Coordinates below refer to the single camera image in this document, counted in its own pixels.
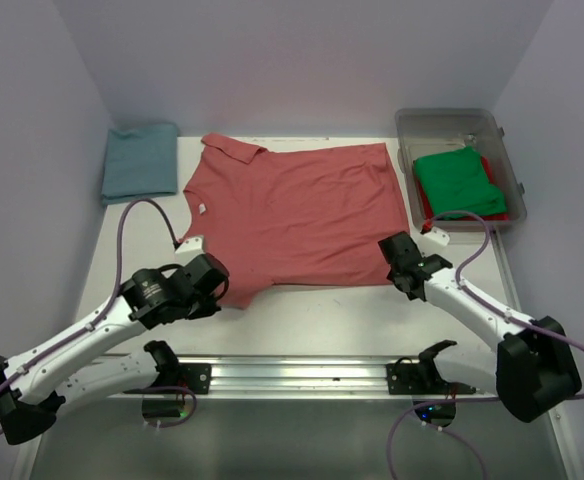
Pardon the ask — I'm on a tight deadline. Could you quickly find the salmon pink t shirt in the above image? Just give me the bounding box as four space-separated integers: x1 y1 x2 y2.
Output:
184 133 410 309

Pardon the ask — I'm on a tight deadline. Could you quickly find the green folded t shirt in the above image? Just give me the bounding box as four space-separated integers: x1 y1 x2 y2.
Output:
413 147 507 218

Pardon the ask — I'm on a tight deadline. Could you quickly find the blue folded t shirt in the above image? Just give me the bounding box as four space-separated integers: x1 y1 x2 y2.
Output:
101 123 179 205

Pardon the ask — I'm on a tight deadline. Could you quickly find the clear plastic bin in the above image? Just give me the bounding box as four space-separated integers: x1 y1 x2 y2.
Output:
394 108 527 230

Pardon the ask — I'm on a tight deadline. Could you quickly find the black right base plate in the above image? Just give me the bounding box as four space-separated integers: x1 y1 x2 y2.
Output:
385 362 477 396

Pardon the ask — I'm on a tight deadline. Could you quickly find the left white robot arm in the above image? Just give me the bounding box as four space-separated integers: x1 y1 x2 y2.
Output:
0 253 229 445

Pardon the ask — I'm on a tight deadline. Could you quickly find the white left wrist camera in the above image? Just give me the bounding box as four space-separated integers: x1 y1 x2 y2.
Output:
174 235 205 264

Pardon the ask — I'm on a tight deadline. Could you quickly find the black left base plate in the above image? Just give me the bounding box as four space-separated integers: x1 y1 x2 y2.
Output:
125 363 212 395

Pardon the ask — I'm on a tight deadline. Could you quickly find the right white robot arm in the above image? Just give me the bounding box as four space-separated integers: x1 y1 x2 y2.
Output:
378 232 582 423

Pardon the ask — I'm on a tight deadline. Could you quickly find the red folded t shirt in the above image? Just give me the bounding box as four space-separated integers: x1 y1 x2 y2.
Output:
414 156 510 222

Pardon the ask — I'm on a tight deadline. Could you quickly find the aluminium mounting rail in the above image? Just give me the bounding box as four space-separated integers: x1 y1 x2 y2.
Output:
71 355 557 400

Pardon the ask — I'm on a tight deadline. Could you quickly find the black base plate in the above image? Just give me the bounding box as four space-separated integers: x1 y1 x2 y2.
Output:
125 363 212 395
385 362 477 396

